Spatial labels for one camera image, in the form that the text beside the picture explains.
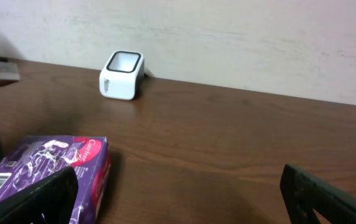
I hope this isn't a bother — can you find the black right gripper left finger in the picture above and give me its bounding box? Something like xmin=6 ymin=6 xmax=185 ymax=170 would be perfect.
xmin=0 ymin=167 xmax=78 ymax=224

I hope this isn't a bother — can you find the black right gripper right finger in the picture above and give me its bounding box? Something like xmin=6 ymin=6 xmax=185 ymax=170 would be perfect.
xmin=280 ymin=164 xmax=356 ymax=224

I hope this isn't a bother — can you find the purple Carefree liner pack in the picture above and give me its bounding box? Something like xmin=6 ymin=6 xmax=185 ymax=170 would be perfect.
xmin=0 ymin=136 xmax=111 ymax=224

